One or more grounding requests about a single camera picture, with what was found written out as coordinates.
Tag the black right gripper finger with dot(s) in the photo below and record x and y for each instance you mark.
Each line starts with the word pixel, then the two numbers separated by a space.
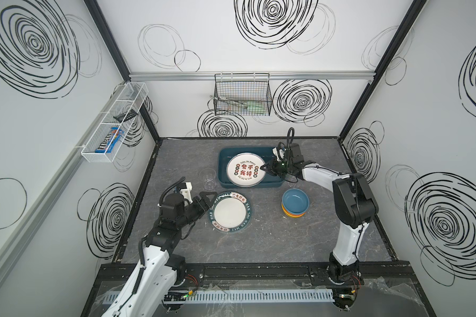
pixel 269 170
pixel 269 165

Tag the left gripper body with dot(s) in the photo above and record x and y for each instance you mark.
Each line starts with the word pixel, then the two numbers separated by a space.
pixel 200 204

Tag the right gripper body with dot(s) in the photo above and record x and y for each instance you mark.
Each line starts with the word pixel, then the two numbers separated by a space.
pixel 277 167

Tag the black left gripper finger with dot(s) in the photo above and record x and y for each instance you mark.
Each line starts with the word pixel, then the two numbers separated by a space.
pixel 196 222
pixel 208 197

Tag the white plate red characters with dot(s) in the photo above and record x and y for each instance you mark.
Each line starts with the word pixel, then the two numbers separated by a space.
pixel 244 170

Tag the teal rimmed white plate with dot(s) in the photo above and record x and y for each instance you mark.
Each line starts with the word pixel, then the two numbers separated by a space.
pixel 231 212

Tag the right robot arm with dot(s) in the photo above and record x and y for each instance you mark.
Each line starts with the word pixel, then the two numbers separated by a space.
pixel 355 204

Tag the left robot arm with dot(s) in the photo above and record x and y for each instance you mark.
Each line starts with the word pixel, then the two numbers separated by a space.
pixel 159 269

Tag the blue bowl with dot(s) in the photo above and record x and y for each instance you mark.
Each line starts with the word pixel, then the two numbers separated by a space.
pixel 295 200

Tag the orange bowl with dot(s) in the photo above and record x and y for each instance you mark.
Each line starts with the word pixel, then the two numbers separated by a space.
pixel 287 210

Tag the yellow bowl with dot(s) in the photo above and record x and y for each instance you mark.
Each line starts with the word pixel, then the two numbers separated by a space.
pixel 293 215

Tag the green item in basket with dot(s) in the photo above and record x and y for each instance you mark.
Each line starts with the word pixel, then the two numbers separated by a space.
pixel 256 107

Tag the metal tongs in basket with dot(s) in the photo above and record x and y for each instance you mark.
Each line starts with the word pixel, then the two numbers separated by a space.
pixel 220 101

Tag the blue candy packet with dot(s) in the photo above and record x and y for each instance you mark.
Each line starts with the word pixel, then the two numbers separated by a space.
pixel 111 138

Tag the black remote on shelf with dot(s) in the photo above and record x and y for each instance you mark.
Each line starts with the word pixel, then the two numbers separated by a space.
pixel 125 116

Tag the black wire wall basket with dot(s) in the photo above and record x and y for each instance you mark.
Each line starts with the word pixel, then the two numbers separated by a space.
pixel 257 90

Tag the white wire wall shelf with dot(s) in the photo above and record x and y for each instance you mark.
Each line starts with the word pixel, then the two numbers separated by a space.
pixel 128 96

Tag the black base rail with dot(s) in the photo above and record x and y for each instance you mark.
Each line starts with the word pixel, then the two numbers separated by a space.
pixel 314 272

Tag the white slotted cable duct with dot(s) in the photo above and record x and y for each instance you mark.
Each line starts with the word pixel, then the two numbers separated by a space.
pixel 251 296

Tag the left wall aluminium rail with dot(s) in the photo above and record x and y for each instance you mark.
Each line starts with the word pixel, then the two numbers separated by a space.
pixel 34 215

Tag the black corner frame post left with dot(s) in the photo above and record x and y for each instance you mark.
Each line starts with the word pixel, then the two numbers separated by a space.
pixel 120 63

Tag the black corner frame post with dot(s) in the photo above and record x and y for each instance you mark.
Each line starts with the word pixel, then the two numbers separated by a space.
pixel 120 63
pixel 405 26

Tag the black corner frame post right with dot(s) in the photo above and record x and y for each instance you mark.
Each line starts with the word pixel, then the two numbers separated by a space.
pixel 405 26

